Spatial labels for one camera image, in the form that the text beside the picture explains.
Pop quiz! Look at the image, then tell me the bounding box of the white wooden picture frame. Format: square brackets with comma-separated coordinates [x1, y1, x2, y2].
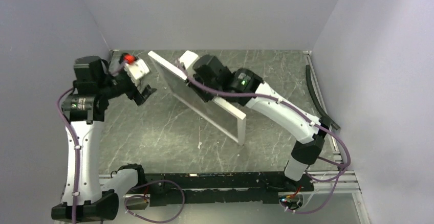
[148, 51, 247, 145]

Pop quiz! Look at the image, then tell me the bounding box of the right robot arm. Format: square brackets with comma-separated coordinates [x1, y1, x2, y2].
[178, 53, 331, 191]

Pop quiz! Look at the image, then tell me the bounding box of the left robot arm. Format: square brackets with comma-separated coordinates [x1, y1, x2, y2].
[51, 53, 155, 223]

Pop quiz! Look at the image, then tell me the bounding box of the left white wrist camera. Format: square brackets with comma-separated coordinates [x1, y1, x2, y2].
[120, 54, 151, 88]

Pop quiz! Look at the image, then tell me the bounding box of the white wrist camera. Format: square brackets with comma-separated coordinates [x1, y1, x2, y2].
[120, 54, 151, 88]
[179, 50, 200, 74]

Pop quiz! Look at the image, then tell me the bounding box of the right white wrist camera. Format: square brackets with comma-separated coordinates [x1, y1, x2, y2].
[179, 50, 200, 74]

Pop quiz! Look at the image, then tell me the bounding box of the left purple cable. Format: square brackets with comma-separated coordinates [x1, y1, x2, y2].
[56, 61, 185, 224]

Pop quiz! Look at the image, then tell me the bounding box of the black corrugated hose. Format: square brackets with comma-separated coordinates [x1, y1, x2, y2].
[305, 64, 341, 130]

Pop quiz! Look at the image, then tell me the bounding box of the aluminium extrusion rail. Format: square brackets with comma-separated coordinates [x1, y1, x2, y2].
[54, 171, 372, 224]

